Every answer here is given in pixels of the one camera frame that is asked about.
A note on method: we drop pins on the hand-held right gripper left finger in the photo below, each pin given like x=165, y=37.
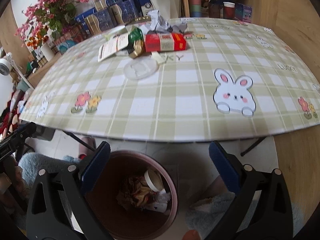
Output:
x=95, y=166

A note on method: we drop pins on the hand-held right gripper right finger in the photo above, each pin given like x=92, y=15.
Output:
x=225, y=167

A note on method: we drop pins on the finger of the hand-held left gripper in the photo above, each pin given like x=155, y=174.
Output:
x=25, y=131

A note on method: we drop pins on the brown round trash bin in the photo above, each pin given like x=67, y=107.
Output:
x=105, y=205

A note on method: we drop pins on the red patterned snack bag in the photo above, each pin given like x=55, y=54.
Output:
x=138, y=192

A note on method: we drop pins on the cream paper cup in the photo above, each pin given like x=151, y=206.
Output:
x=153, y=180

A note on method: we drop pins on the clear plastic lid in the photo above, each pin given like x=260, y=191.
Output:
x=140, y=68

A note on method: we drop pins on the white printed paper leaflet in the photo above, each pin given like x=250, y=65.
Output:
x=112, y=47

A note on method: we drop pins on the cream plastic piece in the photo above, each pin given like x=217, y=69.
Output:
x=158, y=57

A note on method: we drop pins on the green and gold wrapper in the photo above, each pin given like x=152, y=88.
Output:
x=137, y=41

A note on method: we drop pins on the red cardboard box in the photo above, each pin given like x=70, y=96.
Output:
x=165, y=42

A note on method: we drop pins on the white paper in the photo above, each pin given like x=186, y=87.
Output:
x=158, y=21

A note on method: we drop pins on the person's left hand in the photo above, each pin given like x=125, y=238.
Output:
x=18, y=177

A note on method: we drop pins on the red patchwork cloth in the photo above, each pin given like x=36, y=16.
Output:
x=15, y=110

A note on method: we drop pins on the black folding table leg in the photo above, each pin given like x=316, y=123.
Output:
x=252, y=146

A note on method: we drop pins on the fluffy light blue clothing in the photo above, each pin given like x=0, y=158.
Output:
x=45, y=162

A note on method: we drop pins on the low wooden cabinet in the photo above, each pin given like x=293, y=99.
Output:
x=42, y=72

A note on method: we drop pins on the row of small bottles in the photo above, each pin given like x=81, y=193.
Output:
x=38, y=57

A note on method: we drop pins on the white flower vase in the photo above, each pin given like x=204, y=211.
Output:
x=47, y=51

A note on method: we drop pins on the green checked rabbit tablecloth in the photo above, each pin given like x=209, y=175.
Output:
x=187, y=85

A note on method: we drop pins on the orange artificial flowers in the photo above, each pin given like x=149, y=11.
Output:
x=37, y=40

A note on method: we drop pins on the teal round tins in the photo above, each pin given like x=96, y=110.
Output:
x=65, y=47

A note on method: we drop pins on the pink blossom plant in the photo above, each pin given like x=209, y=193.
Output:
x=55, y=7

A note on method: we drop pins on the stack of blue gift boxes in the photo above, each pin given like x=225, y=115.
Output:
x=107, y=10

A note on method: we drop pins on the blue printed box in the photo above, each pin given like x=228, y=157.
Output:
x=243, y=13

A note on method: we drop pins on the red paper cup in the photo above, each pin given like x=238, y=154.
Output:
x=228, y=11

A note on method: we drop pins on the dark brown cup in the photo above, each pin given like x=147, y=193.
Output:
x=215, y=11

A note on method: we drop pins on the white square flower pot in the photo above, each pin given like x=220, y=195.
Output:
x=165, y=2

